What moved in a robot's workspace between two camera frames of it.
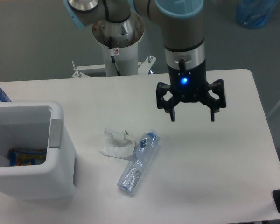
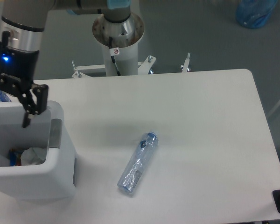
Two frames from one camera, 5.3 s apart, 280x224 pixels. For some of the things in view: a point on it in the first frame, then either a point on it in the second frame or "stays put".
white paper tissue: (117, 143) -> (33, 156)
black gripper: (188, 85) -> (15, 67)
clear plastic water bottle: (136, 168) stays put
